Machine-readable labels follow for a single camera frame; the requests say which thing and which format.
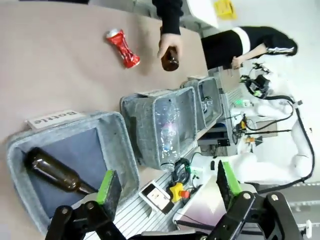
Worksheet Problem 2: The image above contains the person in black striped tracksuit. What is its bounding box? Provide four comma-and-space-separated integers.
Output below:
200, 25, 299, 71

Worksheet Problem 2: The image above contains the grey fabric basket labelled Plastic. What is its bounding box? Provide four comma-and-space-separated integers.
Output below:
119, 85, 199, 172

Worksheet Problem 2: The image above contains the grey fabric basket labelled Bottle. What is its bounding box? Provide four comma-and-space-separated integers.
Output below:
5, 110, 141, 235

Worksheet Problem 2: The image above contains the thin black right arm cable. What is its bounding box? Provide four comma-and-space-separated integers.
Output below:
257, 94, 315, 194

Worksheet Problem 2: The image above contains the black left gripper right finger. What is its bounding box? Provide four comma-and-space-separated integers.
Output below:
206, 159, 301, 240

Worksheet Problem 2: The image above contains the white side table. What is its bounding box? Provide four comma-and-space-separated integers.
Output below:
186, 0, 221, 29

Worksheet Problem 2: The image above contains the white black control box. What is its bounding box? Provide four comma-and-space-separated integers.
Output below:
138, 183, 175, 215

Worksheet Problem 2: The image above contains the brown glass beer bottle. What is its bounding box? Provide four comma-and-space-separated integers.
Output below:
159, 25, 181, 73
23, 146, 100, 196

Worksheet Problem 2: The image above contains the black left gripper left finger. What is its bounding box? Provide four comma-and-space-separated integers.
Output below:
46, 169, 126, 240

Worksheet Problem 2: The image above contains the white Bottle label card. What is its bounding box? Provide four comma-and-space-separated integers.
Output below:
24, 108, 86, 131

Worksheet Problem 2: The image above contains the person's left forearm black sleeve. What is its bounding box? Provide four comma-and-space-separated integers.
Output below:
151, 0, 182, 38

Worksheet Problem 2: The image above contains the crushed red soda can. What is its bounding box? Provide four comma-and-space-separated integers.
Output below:
104, 28, 141, 69

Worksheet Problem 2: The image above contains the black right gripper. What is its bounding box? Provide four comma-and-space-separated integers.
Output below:
241, 63, 272, 99

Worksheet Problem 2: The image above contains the yellow red emergency stop button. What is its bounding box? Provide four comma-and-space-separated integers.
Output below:
169, 181, 192, 203

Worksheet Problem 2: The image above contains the person's left hand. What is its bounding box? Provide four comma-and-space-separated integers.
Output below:
156, 33, 185, 60

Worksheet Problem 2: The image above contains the clear plastic bottle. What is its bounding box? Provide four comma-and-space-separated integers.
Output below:
152, 99, 183, 173

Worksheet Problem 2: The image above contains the black cable bundle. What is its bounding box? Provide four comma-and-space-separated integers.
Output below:
171, 157, 193, 181

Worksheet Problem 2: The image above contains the yellow sign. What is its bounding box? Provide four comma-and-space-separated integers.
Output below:
214, 0, 238, 20

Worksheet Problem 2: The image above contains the grey fabric basket labelled Can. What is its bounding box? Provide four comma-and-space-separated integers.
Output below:
196, 75, 225, 130

